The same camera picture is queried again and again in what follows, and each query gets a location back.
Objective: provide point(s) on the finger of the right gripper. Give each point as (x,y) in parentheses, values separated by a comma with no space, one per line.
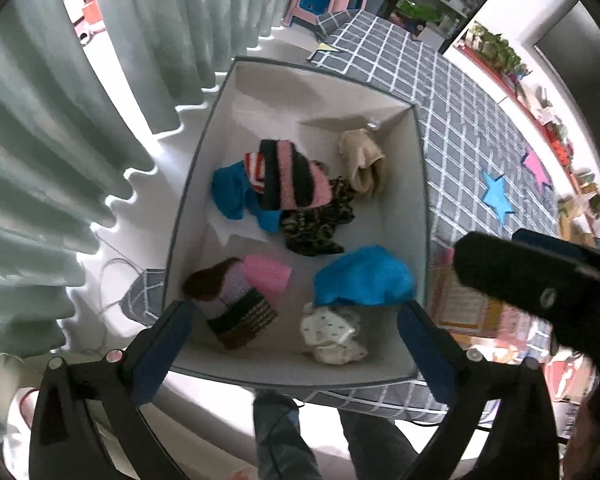
(584,254)
(561,291)

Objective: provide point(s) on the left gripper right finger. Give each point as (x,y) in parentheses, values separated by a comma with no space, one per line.
(522,442)

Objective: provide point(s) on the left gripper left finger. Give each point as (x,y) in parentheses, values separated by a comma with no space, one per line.
(65,443)

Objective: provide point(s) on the blue shower cap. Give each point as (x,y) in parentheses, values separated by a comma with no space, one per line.
(369,277)

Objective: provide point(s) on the beige knit cloth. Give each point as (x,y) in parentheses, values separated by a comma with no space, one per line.
(364,161)

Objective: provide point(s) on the striped knit sock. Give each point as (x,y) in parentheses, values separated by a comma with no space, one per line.
(234,310)

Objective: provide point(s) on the leopard print cloth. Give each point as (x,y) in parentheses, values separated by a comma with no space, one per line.
(311,232)

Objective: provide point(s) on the white polka dot scarf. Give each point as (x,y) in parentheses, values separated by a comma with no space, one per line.
(331,335)

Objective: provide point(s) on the pink black knit hat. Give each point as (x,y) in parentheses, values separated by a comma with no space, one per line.
(285,179)

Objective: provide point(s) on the blue cloth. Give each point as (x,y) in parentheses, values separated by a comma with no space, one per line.
(233,195)

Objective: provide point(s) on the white fox print bag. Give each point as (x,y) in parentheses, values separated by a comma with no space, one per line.
(569,376)

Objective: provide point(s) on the grey grid play mat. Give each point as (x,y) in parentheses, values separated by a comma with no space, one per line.
(473,150)

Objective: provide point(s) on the white red tote bag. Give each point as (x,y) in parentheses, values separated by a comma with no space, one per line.
(19,384)

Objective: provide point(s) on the red patterned cardboard box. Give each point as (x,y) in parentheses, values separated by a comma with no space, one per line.
(467,313)

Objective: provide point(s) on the person's legs in jeans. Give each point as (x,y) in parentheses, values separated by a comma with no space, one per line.
(378,449)

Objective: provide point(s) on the grey fabric storage box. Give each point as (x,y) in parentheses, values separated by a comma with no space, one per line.
(262,99)

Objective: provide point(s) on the green pleated curtain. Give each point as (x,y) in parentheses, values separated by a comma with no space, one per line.
(64,148)

